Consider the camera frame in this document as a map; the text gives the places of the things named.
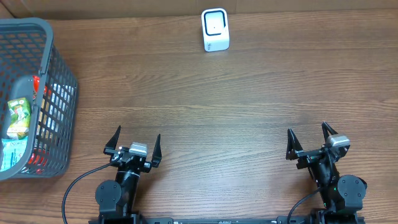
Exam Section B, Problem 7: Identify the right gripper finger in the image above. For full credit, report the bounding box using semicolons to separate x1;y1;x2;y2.
285;128;303;161
322;121;338;141

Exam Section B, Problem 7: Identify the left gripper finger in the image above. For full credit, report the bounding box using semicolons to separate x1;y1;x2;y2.
104;126;121;151
151;134;162;168

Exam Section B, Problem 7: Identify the orange biscuit roll package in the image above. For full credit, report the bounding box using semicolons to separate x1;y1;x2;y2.
27;75;52;174

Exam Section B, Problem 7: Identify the green juice carton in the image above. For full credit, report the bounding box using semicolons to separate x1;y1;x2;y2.
7;98;31;139

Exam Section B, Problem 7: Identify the teal wet wipes pack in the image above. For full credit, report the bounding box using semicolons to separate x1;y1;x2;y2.
1;137;28;172

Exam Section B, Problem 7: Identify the white cosmetic tube gold cap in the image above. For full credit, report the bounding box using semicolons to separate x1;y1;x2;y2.
37;83;75;139

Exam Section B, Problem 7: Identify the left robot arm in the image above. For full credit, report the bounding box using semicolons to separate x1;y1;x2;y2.
90;127;162;223

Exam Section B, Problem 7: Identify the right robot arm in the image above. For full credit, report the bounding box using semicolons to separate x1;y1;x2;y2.
284;122;368;223

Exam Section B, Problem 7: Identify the white barcode scanner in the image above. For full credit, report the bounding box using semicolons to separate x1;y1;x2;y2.
201;8;230;52

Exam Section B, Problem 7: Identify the grey plastic shopping basket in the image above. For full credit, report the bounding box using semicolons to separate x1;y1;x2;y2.
1;17;79;180

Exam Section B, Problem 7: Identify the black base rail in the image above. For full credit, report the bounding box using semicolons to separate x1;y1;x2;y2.
88;214;366;224

